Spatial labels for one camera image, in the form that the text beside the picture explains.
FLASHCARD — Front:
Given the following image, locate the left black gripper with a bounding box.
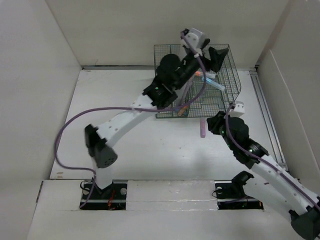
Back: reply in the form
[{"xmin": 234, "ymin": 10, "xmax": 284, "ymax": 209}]
[{"xmin": 172, "ymin": 38, "xmax": 226, "ymax": 91}]

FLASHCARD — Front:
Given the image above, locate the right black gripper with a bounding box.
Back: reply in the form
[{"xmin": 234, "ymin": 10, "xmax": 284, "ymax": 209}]
[{"xmin": 206, "ymin": 110, "xmax": 236, "ymax": 151}]

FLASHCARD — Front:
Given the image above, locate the pink marker pen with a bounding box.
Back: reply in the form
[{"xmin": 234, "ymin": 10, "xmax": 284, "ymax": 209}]
[{"xmin": 200, "ymin": 118, "xmax": 206, "ymax": 138}]

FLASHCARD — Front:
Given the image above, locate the orange capped clear marker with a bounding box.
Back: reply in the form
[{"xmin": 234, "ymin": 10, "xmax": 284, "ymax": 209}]
[{"xmin": 195, "ymin": 71, "xmax": 216, "ymax": 79}]

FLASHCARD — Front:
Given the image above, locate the light blue capped marker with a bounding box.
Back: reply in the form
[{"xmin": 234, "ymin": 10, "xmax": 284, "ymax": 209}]
[{"xmin": 201, "ymin": 77, "xmax": 226, "ymax": 92}]

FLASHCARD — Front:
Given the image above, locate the orange marker pen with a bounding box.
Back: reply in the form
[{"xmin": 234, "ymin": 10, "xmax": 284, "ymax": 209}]
[{"xmin": 177, "ymin": 106, "xmax": 189, "ymax": 117}]

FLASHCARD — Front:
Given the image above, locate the clear zip pouch purple zipper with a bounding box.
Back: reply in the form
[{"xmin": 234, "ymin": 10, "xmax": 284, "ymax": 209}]
[{"xmin": 178, "ymin": 77, "xmax": 193, "ymax": 106}]

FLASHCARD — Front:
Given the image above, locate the white notebook booklet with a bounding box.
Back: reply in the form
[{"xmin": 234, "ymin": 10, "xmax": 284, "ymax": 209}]
[{"xmin": 178, "ymin": 43, "xmax": 194, "ymax": 61}]

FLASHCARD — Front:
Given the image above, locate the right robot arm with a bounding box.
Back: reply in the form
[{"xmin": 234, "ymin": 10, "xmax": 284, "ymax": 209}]
[{"xmin": 206, "ymin": 111, "xmax": 320, "ymax": 240}]

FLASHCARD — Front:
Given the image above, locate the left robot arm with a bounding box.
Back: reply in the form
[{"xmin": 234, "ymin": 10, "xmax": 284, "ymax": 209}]
[{"xmin": 84, "ymin": 47, "xmax": 229, "ymax": 199}]

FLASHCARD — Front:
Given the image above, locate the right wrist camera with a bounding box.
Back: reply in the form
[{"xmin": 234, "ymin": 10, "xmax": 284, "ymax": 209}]
[{"xmin": 228, "ymin": 101, "xmax": 245, "ymax": 118}]

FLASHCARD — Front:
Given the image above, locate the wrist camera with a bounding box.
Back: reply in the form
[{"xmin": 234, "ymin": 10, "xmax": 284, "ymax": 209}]
[
  {"xmin": 180, "ymin": 28, "xmax": 211, "ymax": 50},
  {"xmin": 228, "ymin": 101, "xmax": 245, "ymax": 118}
]

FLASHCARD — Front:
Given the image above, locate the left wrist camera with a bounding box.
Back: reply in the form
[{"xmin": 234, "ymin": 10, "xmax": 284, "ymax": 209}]
[{"xmin": 180, "ymin": 28, "xmax": 211, "ymax": 50}]

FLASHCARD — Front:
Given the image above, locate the green wire mesh organizer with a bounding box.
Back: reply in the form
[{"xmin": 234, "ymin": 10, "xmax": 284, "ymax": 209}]
[{"xmin": 153, "ymin": 43, "xmax": 241, "ymax": 119}]

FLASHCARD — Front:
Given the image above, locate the aluminium rail right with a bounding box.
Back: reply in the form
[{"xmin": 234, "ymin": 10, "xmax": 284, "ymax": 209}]
[{"xmin": 249, "ymin": 70, "xmax": 289, "ymax": 173}]

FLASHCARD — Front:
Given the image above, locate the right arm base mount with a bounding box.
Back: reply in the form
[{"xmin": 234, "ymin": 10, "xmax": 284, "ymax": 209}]
[{"xmin": 211, "ymin": 171, "xmax": 264, "ymax": 210}]

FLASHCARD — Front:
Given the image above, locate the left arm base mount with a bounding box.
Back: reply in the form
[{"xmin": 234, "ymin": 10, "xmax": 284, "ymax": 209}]
[{"xmin": 79, "ymin": 180, "xmax": 128, "ymax": 211}]

